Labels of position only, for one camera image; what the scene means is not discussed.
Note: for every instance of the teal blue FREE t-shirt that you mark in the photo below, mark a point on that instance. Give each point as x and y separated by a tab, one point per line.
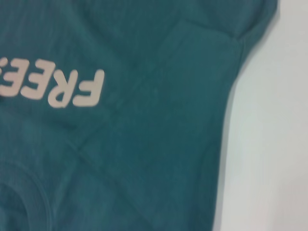
144	144

